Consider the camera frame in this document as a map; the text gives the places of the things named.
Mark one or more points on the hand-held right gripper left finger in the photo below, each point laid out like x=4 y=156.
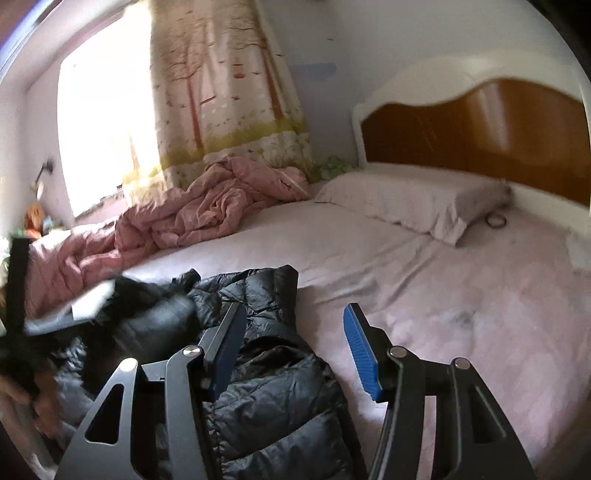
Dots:
x=231 y=337

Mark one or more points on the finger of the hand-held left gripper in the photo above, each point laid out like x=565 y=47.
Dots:
x=152 y=300

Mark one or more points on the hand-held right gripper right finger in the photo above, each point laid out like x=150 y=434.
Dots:
x=362 y=350

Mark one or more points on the black puffer jacket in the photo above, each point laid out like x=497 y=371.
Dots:
x=277 y=415

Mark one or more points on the person's left hand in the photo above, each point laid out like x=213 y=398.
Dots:
x=46 y=406

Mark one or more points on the bed with pink sheet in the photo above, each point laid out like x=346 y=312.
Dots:
x=438 y=286

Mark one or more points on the pink quilt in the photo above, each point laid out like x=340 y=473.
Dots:
x=207 y=207

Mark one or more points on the pale pink pillow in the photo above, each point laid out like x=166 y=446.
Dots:
x=406 y=203

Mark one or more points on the bright window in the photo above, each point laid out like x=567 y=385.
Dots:
x=97 y=129

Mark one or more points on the green patterned cloth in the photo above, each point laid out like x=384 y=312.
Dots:
x=333 y=165

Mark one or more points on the tree print curtain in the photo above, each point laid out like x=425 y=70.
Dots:
x=221 y=92

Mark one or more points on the white wooden headboard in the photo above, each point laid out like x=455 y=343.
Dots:
x=461 y=129

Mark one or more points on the wall lamp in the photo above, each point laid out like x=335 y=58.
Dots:
x=46 y=166

